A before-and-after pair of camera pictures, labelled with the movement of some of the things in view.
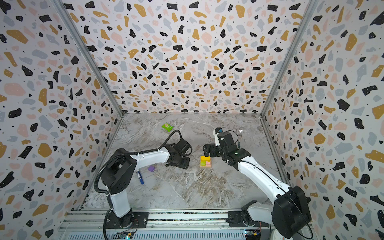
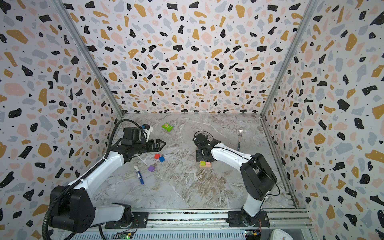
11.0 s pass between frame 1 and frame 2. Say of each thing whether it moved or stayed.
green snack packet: stayed
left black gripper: moved
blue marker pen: stayed
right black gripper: moved
